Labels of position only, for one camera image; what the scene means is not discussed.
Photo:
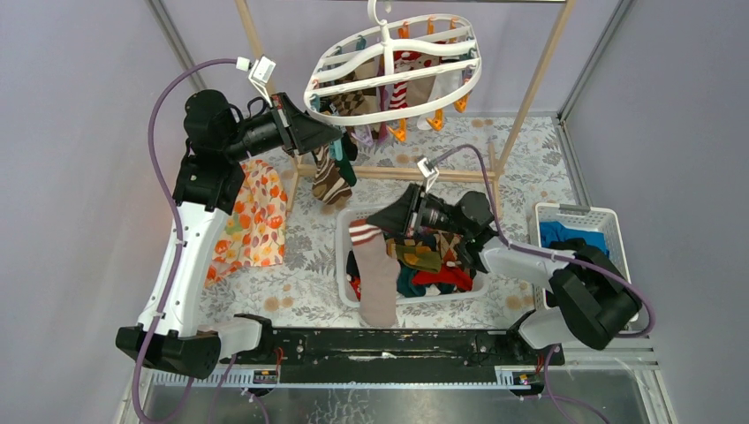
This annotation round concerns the white oval sock hanger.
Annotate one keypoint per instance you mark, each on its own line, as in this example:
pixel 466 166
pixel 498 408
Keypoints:
pixel 405 61

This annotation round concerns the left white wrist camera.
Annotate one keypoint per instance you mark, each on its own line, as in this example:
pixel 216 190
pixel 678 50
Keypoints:
pixel 258 72

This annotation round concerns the purple clothespin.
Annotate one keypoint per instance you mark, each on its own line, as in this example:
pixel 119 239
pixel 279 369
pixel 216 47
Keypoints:
pixel 362 134

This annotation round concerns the beige sock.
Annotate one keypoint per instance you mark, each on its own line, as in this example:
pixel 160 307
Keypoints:
pixel 378 273

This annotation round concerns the dark green sock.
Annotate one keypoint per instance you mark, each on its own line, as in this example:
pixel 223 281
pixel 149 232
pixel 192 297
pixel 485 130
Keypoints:
pixel 344 166

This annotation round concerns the brown striped sock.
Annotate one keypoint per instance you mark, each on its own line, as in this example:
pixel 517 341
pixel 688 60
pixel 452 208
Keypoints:
pixel 329 186

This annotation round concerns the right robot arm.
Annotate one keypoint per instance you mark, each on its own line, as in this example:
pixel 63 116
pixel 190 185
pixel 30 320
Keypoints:
pixel 594 303

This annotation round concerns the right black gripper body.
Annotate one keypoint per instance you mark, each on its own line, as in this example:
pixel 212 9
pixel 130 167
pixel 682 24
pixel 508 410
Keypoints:
pixel 413 211

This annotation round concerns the olive green sock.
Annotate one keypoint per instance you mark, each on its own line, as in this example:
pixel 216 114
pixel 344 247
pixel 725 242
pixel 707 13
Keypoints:
pixel 422 258

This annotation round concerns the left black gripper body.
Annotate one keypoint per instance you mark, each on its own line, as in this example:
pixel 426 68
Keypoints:
pixel 283 125

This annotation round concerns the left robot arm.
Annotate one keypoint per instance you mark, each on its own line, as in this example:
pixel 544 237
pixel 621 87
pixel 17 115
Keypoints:
pixel 168 335

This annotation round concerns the blue cloth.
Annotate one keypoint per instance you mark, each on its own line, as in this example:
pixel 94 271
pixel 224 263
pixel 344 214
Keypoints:
pixel 556 237

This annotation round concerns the white side basket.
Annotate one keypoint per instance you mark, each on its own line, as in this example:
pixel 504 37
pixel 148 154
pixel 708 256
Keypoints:
pixel 581 218

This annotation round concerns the orange clothespin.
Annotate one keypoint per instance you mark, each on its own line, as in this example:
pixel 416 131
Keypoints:
pixel 461 104
pixel 436 122
pixel 398 130

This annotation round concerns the wooden drying rack frame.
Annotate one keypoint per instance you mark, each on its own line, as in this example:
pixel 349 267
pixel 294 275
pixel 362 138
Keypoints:
pixel 432 34

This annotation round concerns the floral orange cloth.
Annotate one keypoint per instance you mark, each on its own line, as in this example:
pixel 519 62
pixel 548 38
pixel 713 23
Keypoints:
pixel 254 235

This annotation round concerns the red sock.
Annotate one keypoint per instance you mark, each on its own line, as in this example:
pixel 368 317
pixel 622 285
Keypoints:
pixel 448 279

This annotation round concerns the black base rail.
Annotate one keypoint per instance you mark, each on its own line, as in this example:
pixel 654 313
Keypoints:
pixel 294 346

